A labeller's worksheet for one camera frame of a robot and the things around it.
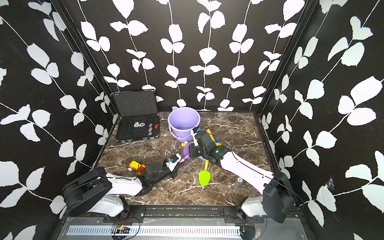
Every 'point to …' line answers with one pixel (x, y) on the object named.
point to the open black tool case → (138, 120)
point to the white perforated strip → (126, 230)
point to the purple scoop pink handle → (186, 152)
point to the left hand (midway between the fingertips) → (183, 158)
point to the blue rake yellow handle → (183, 144)
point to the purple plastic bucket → (181, 121)
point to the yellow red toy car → (137, 166)
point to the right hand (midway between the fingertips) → (187, 145)
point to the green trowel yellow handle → (204, 176)
